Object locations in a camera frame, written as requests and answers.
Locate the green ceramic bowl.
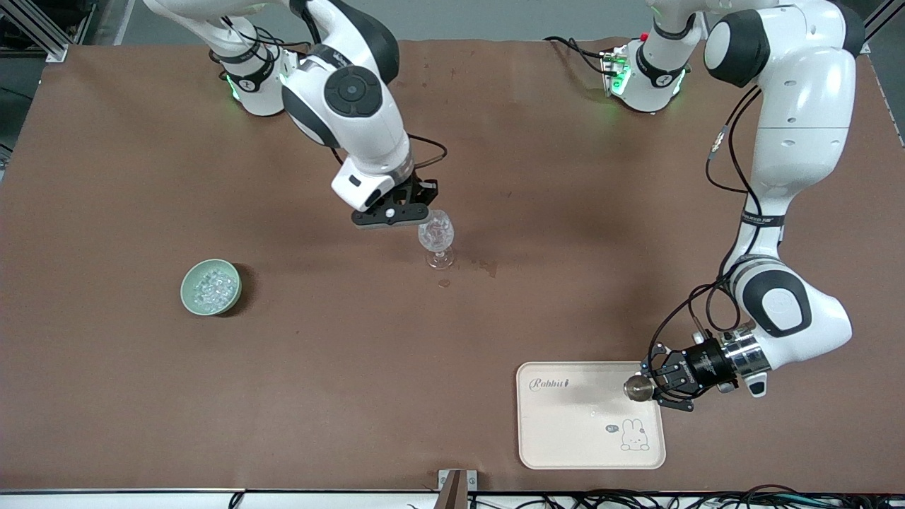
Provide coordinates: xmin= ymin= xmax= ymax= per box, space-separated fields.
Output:
xmin=180 ymin=259 xmax=243 ymax=317

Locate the black cable bundle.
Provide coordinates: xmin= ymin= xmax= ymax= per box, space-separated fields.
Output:
xmin=407 ymin=484 xmax=905 ymax=509

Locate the left arm base connector plate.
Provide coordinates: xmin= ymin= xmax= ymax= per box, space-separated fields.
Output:
xmin=600 ymin=48 xmax=631 ymax=97

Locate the brown table mat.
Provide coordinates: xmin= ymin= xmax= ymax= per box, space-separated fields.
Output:
xmin=0 ymin=39 xmax=905 ymax=493

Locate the white table edge rail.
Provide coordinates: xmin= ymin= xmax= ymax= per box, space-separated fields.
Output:
xmin=0 ymin=489 xmax=439 ymax=509

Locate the aluminium frame with dark gear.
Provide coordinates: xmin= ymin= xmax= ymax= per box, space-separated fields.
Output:
xmin=0 ymin=0 xmax=96 ymax=63

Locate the cream rabbit print tray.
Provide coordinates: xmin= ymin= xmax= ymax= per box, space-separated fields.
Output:
xmin=516 ymin=361 xmax=667 ymax=470

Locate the right arm base black cable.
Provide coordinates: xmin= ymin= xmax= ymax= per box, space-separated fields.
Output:
xmin=209 ymin=0 xmax=312 ymax=61

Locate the clear wine glass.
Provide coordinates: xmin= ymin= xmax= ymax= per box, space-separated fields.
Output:
xmin=417 ymin=211 xmax=457 ymax=271

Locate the left arm base black cable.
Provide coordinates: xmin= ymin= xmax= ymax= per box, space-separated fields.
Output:
xmin=543 ymin=35 xmax=610 ymax=75

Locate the left arm wrist black cable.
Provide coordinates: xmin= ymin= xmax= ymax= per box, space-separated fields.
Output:
xmin=647 ymin=85 xmax=763 ymax=368

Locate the grey metal bracket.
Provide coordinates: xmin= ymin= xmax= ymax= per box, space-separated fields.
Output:
xmin=438 ymin=469 xmax=478 ymax=509

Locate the arm base black cable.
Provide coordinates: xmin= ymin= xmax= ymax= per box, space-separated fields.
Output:
xmin=543 ymin=35 xmax=610 ymax=75
xmin=209 ymin=0 xmax=312 ymax=61

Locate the clear ice cubes pile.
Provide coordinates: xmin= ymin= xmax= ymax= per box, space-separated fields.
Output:
xmin=192 ymin=269 xmax=238 ymax=312

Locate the arm wrist black cable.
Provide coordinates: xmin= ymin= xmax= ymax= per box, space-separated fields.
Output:
xmin=647 ymin=85 xmax=763 ymax=368
xmin=332 ymin=133 xmax=448 ymax=172

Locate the right arm wrist black cable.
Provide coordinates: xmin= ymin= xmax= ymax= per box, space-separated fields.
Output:
xmin=332 ymin=133 xmax=448 ymax=172

